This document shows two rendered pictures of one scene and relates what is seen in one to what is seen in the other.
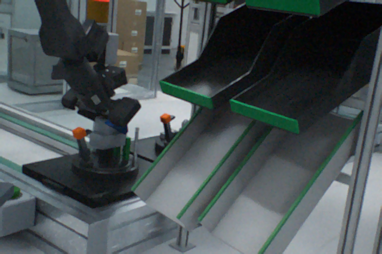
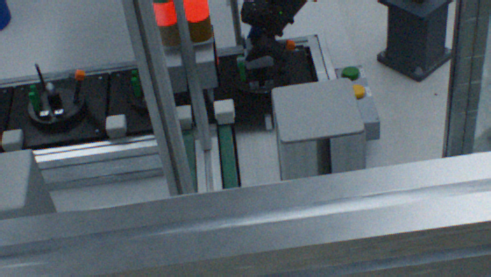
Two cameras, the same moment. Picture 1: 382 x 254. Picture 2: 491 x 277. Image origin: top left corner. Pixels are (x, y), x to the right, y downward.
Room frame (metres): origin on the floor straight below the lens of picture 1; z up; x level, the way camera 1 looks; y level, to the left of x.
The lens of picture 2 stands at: (2.05, 1.34, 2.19)
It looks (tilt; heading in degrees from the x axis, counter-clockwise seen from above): 43 degrees down; 233
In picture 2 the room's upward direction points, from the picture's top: 9 degrees counter-clockwise
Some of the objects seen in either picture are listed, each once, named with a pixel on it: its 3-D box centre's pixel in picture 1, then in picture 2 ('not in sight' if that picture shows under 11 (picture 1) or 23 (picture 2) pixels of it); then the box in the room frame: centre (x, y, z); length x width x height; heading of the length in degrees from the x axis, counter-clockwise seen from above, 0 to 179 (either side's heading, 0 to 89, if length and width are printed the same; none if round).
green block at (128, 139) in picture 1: (126, 148); not in sight; (1.11, 0.14, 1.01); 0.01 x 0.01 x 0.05; 52
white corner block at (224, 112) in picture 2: not in sight; (224, 112); (1.22, 0.20, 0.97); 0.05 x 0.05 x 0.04; 52
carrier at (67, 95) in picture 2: not in sight; (53, 95); (1.48, -0.13, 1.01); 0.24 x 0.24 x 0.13; 52
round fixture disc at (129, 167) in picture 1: (105, 165); (261, 76); (1.08, 0.18, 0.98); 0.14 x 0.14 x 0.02
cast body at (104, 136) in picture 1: (111, 128); (253, 51); (1.09, 0.17, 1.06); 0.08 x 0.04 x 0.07; 142
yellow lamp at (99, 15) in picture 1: (98, 11); (198, 24); (1.29, 0.26, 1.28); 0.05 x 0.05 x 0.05
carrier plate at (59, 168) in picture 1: (104, 173); (261, 83); (1.08, 0.18, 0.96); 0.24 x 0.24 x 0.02; 52
